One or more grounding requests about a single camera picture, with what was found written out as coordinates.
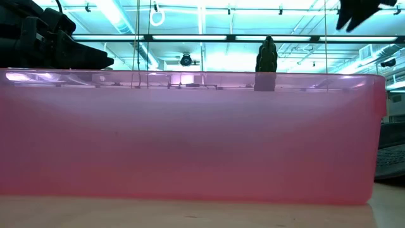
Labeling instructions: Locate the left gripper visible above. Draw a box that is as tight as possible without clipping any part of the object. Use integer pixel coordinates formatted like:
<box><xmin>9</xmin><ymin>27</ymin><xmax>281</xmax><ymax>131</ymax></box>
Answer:
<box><xmin>17</xmin><ymin>7</ymin><xmax>115</xmax><ymax>70</ymax></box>

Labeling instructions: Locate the green cactus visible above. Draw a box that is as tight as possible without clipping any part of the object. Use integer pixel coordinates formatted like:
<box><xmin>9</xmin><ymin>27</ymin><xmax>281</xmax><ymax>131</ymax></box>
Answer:
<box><xmin>255</xmin><ymin>34</ymin><xmax>278</xmax><ymax>92</ymax></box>

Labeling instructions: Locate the white ceiling air vent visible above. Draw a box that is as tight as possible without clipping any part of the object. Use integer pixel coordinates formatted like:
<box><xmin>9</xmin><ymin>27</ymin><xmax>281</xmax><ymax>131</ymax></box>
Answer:
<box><xmin>359</xmin><ymin>44</ymin><xmax>375</xmax><ymax>61</ymax></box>

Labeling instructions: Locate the translucent pink plastic bin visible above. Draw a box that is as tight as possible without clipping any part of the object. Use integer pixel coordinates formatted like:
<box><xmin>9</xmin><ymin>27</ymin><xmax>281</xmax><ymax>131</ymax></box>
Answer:
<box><xmin>0</xmin><ymin>68</ymin><xmax>389</xmax><ymax>205</ymax></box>

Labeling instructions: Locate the black round camera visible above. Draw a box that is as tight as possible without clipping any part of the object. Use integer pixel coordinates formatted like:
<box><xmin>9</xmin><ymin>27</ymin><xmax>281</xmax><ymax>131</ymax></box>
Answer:
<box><xmin>179</xmin><ymin>53</ymin><xmax>194</xmax><ymax>68</ymax></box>

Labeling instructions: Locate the thin hanging cable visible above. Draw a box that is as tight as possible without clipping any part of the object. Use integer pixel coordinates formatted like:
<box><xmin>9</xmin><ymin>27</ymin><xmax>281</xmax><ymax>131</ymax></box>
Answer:
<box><xmin>146</xmin><ymin>0</ymin><xmax>153</xmax><ymax>89</ymax></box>

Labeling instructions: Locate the black aluminium table frame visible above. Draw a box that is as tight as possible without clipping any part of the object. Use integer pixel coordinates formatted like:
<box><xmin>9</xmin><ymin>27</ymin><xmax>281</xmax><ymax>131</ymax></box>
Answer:
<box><xmin>71</xmin><ymin>33</ymin><xmax>405</xmax><ymax>45</ymax></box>

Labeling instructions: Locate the white cable loop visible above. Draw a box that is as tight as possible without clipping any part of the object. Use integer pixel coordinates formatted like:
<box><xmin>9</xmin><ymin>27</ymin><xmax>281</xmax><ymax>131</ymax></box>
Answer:
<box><xmin>149</xmin><ymin>7</ymin><xmax>166</xmax><ymax>28</ymax></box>

